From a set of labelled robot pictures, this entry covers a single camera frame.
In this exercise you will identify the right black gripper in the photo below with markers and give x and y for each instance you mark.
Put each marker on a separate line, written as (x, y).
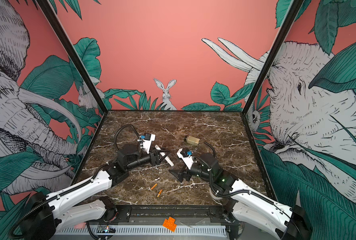
(182, 174)

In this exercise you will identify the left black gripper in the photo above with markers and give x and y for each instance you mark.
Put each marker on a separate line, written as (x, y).
(154, 158)

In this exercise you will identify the white red remote control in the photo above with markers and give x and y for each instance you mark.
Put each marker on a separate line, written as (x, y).
(164, 155)

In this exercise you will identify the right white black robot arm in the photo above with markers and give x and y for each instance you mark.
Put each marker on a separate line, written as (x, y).
(244, 204)

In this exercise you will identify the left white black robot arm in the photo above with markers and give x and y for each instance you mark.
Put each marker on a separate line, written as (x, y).
(45, 215)

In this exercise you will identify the clear tape roll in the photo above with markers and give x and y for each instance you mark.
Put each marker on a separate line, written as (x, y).
(215, 198)

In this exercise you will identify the orange toy brick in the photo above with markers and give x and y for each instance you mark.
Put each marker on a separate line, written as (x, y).
(170, 224)

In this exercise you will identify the small green circuit board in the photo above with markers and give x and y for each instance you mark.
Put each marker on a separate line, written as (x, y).
(106, 229)

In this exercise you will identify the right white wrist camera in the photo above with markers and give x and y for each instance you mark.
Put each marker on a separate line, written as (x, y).
(187, 156)

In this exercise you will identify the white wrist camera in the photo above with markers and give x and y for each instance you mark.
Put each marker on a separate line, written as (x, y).
(187, 156)
(146, 141)

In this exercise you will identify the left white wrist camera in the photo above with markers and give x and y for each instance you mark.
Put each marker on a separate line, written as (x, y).
(146, 141)

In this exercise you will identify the black front mounting rail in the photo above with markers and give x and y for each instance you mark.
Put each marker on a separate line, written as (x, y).
(216, 214)

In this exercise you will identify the white slotted cable duct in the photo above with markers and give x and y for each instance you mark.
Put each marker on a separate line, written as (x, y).
(144, 230)

